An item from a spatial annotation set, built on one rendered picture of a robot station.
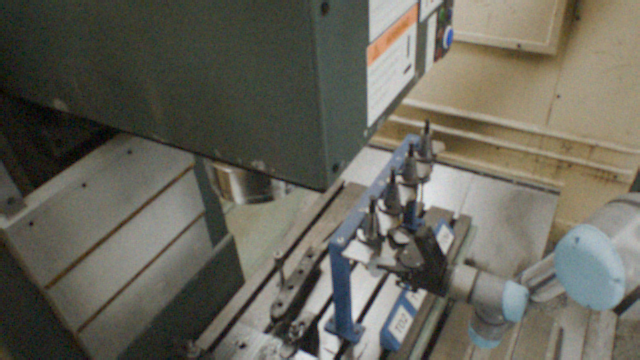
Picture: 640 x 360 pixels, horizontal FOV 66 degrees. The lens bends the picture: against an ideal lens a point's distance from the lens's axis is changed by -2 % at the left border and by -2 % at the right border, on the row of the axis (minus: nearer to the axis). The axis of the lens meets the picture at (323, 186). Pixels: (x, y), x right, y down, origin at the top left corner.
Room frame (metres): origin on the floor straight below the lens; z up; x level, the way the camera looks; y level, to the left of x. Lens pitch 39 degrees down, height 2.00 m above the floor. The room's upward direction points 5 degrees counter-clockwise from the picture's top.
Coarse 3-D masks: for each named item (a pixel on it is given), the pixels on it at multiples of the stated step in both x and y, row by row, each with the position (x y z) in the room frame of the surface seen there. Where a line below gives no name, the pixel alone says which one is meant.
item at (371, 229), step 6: (378, 210) 0.78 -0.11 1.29; (366, 216) 0.78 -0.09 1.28; (372, 216) 0.77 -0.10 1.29; (378, 216) 0.78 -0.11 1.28; (366, 222) 0.77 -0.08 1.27; (372, 222) 0.77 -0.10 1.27; (378, 222) 0.77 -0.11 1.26; (366, 228) 0.77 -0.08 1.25; (372, 228) 0.77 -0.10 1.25; (378, 228) 0.77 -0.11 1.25; (366, 234) 0.77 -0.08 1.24; (372, 234) 0.76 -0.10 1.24; (378, 234) 0.77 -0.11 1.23
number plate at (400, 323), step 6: (402, 306) 0.78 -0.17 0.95; (402, 312) 0.77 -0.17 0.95; (396, 318) 0.75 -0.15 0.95; (402, 318) 0.75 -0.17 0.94; (408, 318) 0.76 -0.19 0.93; (396, 324) 0.73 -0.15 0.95; (402, 324) 0.74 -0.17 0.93; (408, 324) 0.75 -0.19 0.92; (390, 330) 0.71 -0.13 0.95; (396, 330) 0.72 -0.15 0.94; (402, 330) 0.73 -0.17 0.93; (396, 336) 0.71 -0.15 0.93; (402, 336) 0.71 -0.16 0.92
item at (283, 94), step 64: (0, 0) 0.71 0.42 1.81; (64, 0) 0.63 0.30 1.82; (128, 0) 0.57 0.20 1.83; (192, 0) 0.51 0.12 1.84; (256, 0) 0.47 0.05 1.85; (320, 0) 0.45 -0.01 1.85; (0, 64) 0.75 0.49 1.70; (64, 64) 0.66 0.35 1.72; (128, 64) 0.58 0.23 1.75; (192, 64) 0.53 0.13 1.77; (256, 64) 0.48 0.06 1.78; (320, 64) 0.45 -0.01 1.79; (128, 128) 0.61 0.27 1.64; (192, 128) 0.54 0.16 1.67; (256, 128) 0.48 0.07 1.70; (320, 128) 0.45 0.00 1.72; (320, 192) 0.45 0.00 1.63
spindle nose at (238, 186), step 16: (208, 160) 0.61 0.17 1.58; (208, 176) 0.62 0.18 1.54; (224, 176) 0.58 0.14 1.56; (240, 176) 0.58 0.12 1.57; (256, 176) 0.57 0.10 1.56; (224, 192) 0.59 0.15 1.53; (240, 192) 0.58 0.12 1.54; (256, 192) 0.57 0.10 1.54; (272, 192) 0.58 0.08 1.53; (288, 192) 0.59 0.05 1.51
